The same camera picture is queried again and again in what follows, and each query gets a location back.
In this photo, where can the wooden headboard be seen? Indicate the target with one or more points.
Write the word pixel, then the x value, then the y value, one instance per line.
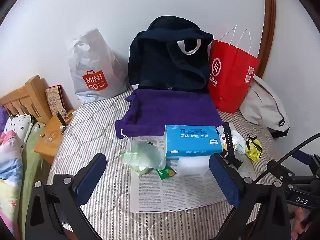
pixel 22 95

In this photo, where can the green tissue pack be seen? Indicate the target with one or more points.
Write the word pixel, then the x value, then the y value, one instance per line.
pixel 142 170

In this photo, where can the patterned book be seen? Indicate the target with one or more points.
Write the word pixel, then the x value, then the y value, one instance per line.
pixel 53 100

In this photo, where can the green blanket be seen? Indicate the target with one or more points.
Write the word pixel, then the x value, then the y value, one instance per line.
pixel 31 160

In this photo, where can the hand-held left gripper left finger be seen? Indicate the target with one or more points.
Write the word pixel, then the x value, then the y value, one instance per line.
pixel 91 177

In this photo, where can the blue tissue pack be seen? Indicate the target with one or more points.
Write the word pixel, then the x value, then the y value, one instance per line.
pixel 192 140

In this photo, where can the clear glass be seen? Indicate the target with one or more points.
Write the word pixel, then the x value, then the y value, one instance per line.
pixel 48 137

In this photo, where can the person's right hand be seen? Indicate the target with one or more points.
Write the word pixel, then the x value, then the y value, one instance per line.
pixel 300 222

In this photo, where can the glass bottle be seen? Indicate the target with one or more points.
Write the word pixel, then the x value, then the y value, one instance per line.
pixel 62 120

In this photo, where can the floral blanket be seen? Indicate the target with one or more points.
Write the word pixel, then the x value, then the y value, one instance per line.
pixel 8 167

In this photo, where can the fruit print sachet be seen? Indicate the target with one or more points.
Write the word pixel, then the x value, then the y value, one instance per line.
pixel 222 141

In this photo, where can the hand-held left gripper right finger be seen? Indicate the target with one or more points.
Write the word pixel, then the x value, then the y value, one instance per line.
pixel 225 177

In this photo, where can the wooden nightstand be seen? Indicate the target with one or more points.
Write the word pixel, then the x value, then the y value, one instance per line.
pixel 47 147

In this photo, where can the white sponge block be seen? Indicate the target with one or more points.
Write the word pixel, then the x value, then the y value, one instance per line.
pixel 192 166

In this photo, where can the striped bed quilt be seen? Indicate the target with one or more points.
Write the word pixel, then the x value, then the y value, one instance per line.
pixel 87 130

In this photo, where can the purple cloth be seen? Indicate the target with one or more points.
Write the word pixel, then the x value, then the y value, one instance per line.
pixel 175 110

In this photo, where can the navy fabric bag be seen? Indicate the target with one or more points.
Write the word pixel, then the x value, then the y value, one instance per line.
pixel 155 62

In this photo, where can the dark green sachet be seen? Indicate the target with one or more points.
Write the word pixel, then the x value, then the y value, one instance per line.
pixel 166 173

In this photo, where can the grey plastic shopping bag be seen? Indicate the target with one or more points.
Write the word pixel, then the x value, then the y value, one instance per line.
pixel 95 62

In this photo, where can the red paper bag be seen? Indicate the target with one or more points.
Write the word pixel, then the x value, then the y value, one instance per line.
pixel 227 85

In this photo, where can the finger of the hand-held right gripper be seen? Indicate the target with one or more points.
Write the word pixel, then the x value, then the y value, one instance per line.
pixel 303 158
pixel 278 171

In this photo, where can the brown wooden door frame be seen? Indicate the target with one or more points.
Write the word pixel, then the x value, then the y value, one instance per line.
pixel 270 17

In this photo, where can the newspaper sheet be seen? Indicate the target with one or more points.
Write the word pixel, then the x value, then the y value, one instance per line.
pixel 175 192

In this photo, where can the yellow mesh pouch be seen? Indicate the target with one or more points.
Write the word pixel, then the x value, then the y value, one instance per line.
pixel 252 152

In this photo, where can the white dotted pillow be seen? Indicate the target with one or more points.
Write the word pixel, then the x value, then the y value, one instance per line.
pixel 17 127

